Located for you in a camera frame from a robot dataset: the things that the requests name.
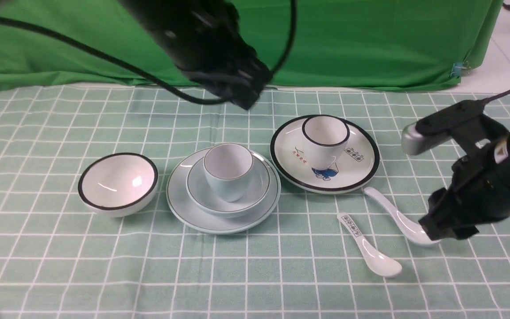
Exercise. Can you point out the black-rimmed printed white plate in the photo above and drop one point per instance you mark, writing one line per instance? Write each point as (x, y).
(355, 167)

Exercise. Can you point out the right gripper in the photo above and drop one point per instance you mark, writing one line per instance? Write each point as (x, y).
(479, 194)

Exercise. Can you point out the green checked tablecloth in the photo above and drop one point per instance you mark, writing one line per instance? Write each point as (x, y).
(59, 260)

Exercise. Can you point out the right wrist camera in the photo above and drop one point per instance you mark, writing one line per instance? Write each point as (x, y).
(464, 122)

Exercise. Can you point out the light blue plate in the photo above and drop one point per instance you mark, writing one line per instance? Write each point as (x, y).
(188, 213)

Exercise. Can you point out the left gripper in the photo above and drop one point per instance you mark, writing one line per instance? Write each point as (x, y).
(201, 38)

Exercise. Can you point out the green backdrop cloth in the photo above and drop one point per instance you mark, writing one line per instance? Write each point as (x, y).
(393, 45)

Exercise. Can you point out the light blue cup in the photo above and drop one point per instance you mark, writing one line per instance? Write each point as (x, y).
(228, 170)

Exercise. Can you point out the black-rimmed white cup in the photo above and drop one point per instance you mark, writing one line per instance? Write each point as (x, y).
(324, 140)

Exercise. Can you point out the black-rimmed white bowl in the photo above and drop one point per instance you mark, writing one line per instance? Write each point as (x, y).
(118, 185)

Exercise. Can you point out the white ceramic spoon labelled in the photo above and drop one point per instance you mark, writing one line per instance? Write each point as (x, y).
(376, 261)

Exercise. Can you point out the white ceramic spoon plain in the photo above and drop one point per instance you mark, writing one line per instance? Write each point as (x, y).
(411, 230)

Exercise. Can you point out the blue binder clip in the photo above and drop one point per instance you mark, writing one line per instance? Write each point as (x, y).
(459, 69)

